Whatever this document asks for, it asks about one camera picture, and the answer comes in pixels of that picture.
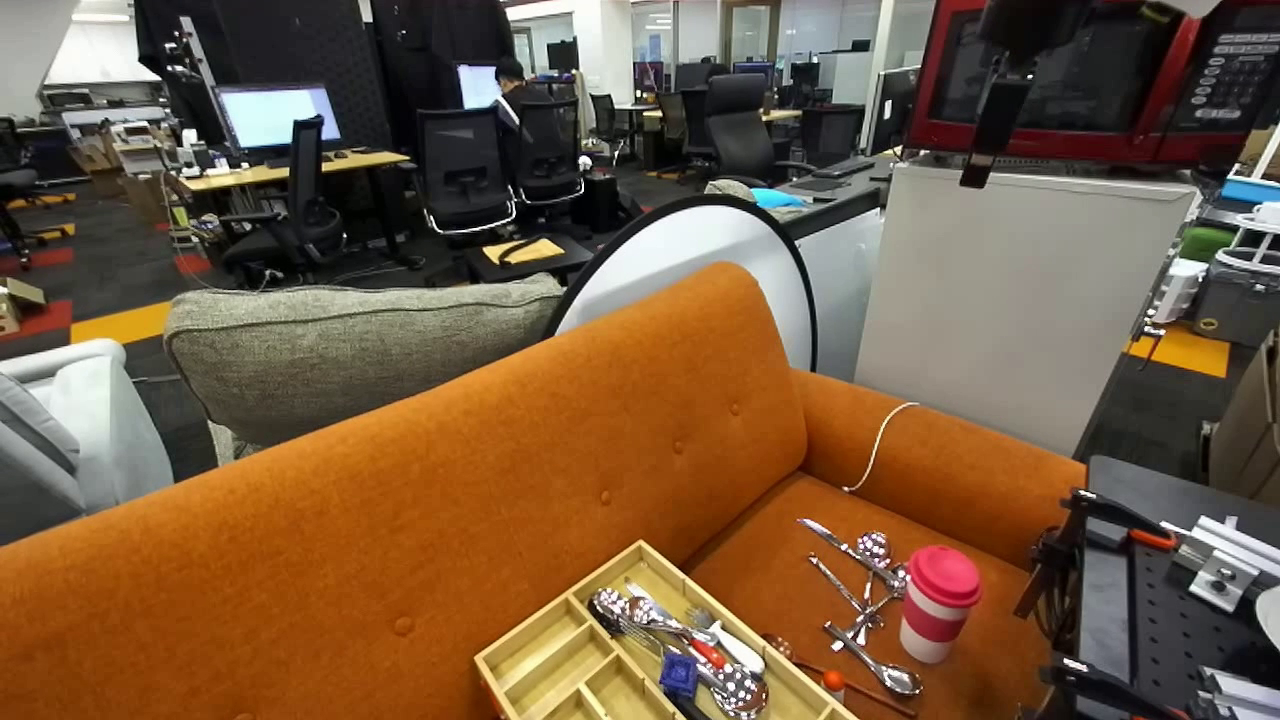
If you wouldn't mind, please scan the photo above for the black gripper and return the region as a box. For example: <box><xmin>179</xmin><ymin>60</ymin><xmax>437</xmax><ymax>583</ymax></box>
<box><xmin>958</xmin><ymin>0</ymin><xmax>1113</xmax><ymax>194</ymax></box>

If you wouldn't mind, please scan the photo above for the silver metal spoon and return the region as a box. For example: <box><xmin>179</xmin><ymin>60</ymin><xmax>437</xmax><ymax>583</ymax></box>
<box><xmin>803</xmin><ymin>553</ymin><xmax>886</xmax><ymax>624</ymax></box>
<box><xmin>820</xmin><ymin>615</ymin><xmax>929</xmax><ymax>703</ymax></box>
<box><xmin>853</xmin><ymin>583</ymin><xmax>914</xmax><ymax>631</ymax></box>
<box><xmin>797</xmin><ymin>511</ymin><xmax>914</xmax><ymax>592</ymax></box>

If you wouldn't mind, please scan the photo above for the wooden cutlery tray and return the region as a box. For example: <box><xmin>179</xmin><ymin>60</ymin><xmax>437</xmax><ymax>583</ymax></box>
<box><xmin>472</xmin><ymin>537</ymin><xmax>861</xmax><ymax>720</ymax></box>

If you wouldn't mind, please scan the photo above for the red microwave oven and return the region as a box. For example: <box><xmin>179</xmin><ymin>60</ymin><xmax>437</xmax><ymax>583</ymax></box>
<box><xmin>905</xmin><ymin>0</ymin><xmax>1280</xmax><ymax>173</ymax></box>

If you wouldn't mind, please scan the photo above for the black office chair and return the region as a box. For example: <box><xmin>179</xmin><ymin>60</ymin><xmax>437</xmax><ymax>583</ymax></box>
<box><xmin>701</xmin><ymin>68</ymin><xmax>786</xmax><ymax>176</ymax></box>
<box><xmin>411</xmin><ymin>104</ymin><xmax>522</xmax><ymax>245</ymax></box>
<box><xmin>505</xmin><ymin>82</ymin><xmax>592</xmax><ymax>212</ymax></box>
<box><xmin>215</xmin><ymin>111</ymin><xmax>352</xmax><ymax>285</ymax></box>

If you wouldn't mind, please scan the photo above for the grey storage box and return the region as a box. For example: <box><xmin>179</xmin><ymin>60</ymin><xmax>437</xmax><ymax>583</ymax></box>
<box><xmin>1190</xmin><ymin>255</ymin><xmax>1280</xmax><ymax>349</ymax></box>

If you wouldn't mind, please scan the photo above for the round white reflector black rim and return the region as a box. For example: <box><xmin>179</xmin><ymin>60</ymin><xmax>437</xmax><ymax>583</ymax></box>
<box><xmin>549</xmin><ymin>198</ymin><xmax>820</xmax><ymax>378</ymax></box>

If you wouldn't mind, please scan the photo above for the brown cardboard box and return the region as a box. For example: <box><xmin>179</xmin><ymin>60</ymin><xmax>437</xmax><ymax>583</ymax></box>
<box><xmin>1204</xmin><ymin>331</ymin><xmax>1280</xmax><ymax>511</ymax></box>

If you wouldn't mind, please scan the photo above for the yellow flat box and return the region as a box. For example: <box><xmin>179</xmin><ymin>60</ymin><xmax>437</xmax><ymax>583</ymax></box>
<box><xmin>478</xmin><ymin>233</ymin><xmax>573</xmax><ymax>271</ymax></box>

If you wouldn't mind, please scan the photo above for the white cup with red lid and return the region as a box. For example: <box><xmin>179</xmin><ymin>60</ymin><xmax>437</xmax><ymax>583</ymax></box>
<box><xmin>896</xmin><ymin>541</ymin><xmax>990</xmax><ymax>668</ymax></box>

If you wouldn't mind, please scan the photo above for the small lit computer monitor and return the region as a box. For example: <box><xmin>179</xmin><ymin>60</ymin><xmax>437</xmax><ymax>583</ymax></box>
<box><xmin>453</xmin><ymin>60</ymin><xmax>517</xmax><ymax>117</ymax></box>

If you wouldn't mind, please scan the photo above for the black perforated mounting rig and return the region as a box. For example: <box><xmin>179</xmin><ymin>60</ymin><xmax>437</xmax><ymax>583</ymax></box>
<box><xmin>1016</xmin><ymin>453</ymin><xmax>1280</xmax><ymax>720</ymax></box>

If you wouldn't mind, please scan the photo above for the silver cutlery pile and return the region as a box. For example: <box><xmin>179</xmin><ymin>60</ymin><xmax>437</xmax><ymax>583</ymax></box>
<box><xmin>587</xmin><ymin>581</ymin><xmax>695</xmax><ymax>646</ymax></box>

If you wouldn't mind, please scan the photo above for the grey fabric cushion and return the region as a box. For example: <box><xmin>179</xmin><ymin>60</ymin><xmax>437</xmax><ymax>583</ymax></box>
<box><xmin>159</xmin><ymin>271</ymin><xmax>573</xmax><ymax>453</ymax></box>

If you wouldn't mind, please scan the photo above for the wooden office desk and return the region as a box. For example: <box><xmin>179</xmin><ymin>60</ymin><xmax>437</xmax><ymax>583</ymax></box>
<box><xmin>172</xmin><ymin>149</ymin><xmax>418</xmax><ymax>198</ymax></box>

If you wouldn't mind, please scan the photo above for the orange fabric sofa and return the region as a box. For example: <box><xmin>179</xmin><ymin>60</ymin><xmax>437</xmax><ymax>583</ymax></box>
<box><xmin>0</xmin><ymin>262</ymin><xmax>1092</xmax><ymax>720</ymax></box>

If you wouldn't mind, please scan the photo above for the large lit computer monitor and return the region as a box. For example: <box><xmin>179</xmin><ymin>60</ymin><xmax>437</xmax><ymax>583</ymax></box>
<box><xmin>214</xmin><ymin>82</ymin><xmax>347</xmax><ymax>157</ymax></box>

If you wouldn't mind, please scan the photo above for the white wire rack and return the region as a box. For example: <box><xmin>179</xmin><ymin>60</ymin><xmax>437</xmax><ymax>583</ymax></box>
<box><xmin>1218</xmin><ymin>198</ymin><xmax>1280</xmax><ymax>276</ymax></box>

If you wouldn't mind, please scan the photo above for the thin white cable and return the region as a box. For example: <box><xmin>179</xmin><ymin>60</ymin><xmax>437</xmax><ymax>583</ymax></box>
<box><xmin>841</xmin><ymin>396</ymin><xmax>925</xmax><ymax>500</ymax></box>

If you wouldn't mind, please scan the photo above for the black clamp orange handle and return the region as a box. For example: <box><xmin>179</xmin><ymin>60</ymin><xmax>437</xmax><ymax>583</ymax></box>
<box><xmin>1063</xmin><ymin>488</ymin><xmax>1183</xmax><ymax>556</ymax></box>

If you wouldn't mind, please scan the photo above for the silver metal bracket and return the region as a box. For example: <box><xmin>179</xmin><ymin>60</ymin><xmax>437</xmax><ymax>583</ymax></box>
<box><xmin>1171</xmin><ymin>511</ymin><xmax>1280</xmax><ymax>615</ymax></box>

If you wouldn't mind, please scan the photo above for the blue handled tool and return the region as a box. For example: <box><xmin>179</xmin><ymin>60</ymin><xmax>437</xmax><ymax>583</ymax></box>
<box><xmin>658</xmin><ymin>650</ymin><xmax>711</xmax><ymax>713</ymax></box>

